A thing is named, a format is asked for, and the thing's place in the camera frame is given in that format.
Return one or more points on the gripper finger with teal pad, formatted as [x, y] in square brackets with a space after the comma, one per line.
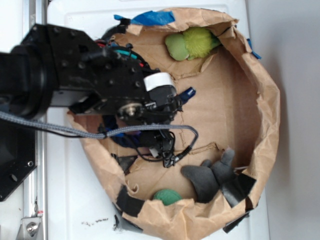
[161, 92]

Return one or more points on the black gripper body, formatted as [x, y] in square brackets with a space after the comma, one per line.
[89, 79]

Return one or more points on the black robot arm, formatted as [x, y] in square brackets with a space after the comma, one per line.
[24, 85]

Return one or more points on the lime green fuzzy plush toy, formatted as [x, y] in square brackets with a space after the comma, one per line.
[193, 43]

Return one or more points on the brown paper bag basket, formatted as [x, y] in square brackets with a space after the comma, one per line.
[237, 105]

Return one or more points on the blue painter tape strip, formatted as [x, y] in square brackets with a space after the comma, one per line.
[153, 18]

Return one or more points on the grey plush toy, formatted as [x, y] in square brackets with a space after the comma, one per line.
[209, 177]

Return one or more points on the green ball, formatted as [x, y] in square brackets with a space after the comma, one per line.
[167, 196]

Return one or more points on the black tape piece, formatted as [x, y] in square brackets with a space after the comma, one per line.
[128, 204]

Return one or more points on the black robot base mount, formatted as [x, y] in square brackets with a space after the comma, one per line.
[17, 156]

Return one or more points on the aluminium rail frame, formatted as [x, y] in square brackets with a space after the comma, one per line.
[34, 222]

